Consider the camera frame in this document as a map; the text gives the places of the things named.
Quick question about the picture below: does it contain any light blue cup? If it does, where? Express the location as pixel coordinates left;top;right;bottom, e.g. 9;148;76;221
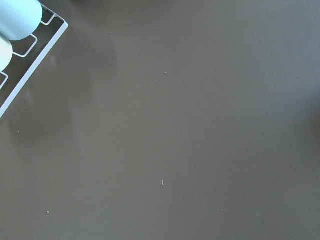
0;0;43;41

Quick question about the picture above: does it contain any white wire dish rack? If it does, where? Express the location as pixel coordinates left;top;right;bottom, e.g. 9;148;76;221
0;1;69;115

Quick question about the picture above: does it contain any pale green cup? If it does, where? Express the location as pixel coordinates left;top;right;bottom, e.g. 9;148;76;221
0;35;13;72

